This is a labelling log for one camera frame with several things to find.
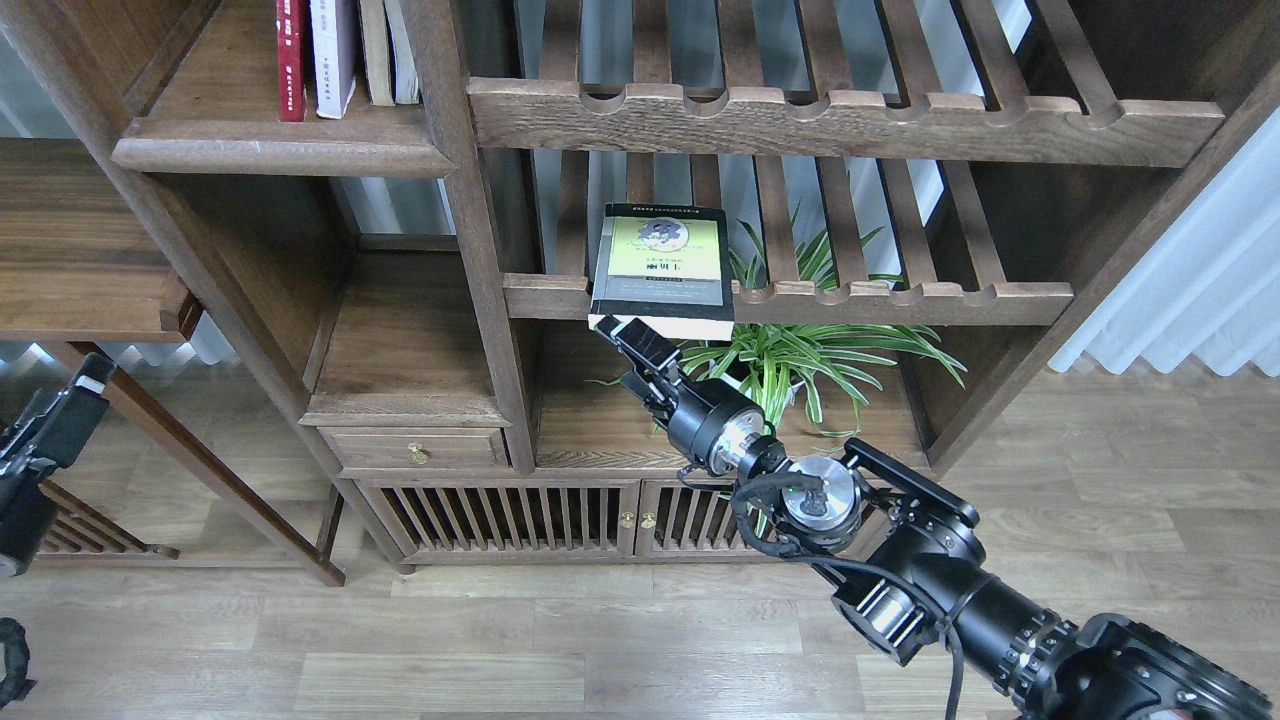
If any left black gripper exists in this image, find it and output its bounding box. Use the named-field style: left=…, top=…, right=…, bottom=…
left=1, top=354, right=116, bottom=578

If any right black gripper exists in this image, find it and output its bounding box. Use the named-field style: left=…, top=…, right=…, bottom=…
left=594, top=316, right=769, bottom=478

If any black and yellow book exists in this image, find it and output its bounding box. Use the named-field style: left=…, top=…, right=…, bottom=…
left=588, top=202, right=735, bottom=341

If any pale lilac cover book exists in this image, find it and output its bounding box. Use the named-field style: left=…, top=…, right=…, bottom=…
left=308, top=0, right=360, bottom=119

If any red cover book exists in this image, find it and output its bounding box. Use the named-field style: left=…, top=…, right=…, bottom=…
left=275, top=0, right=310, bottom=123

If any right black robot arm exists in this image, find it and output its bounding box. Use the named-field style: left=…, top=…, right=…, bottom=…
left=591, top=316, right=1272, bottom=719

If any white plant pot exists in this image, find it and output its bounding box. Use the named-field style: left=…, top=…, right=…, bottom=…
left=707, top=360, right=804, bottom=425

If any slatted wooden rack left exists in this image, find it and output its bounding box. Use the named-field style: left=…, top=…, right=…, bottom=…
left=36, top=479, right=180, bottom=565

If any green spider plant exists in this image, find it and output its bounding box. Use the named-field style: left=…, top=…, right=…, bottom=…
left=668, top=243, right=963, bottom=425

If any wooden side table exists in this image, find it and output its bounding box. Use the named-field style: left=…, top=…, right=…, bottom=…
left=1, top=138, right=346, bottom=587

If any brass drawer knob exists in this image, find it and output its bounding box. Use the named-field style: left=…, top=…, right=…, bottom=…
left=407, top=442, right=430, bottom=466

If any dark wooden bookshelf cabinet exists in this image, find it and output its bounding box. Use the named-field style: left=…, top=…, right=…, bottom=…
left=3, top=1, right=1277, bottom=571

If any white upright book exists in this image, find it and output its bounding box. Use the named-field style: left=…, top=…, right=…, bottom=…
left=384, top=0, right=420, bottom=105

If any beige upright book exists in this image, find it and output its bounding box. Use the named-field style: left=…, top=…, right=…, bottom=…
left=358, top=0, right=396, bottom=108

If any white curtain right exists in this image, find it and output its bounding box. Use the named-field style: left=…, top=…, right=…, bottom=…
left=1048, top=114, right=1279, bottom=377

